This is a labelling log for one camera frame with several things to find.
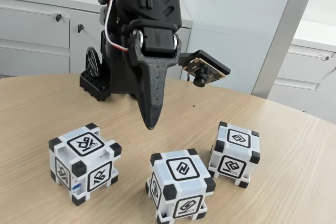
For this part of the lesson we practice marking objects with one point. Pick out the black table clamp knob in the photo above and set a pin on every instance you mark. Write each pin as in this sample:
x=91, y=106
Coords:
x=92, y=62

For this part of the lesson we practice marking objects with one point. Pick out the bare board camera module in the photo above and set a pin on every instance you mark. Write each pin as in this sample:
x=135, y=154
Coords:
x=207, y=66

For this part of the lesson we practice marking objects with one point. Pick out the white cube with XR symbol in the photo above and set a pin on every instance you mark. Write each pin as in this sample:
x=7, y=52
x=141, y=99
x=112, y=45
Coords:
x=86, y=166

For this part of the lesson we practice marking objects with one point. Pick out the silver cabinet key lock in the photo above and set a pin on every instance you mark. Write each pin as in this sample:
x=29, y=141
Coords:
x=325, y=57

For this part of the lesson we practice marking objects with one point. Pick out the grey metal partition post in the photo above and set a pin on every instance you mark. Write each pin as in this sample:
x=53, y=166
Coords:
x=283, y=37

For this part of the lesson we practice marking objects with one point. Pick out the white cube with stacked-diamonds symbol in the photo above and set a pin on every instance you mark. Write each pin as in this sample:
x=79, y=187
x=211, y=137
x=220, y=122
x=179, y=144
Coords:
x=233, y=155

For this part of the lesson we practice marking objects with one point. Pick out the white cube with zigzag symbol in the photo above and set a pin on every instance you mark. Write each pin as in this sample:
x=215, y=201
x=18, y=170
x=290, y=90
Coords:
x=181, y=184

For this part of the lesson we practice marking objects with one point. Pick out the small white drawer cabinet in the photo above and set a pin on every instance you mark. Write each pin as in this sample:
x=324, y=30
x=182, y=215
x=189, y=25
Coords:
x=302, y=69

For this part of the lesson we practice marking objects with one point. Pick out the black cabinet key lock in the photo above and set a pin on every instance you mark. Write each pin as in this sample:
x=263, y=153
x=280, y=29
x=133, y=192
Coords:
x=59, y=16
x=80, y=27

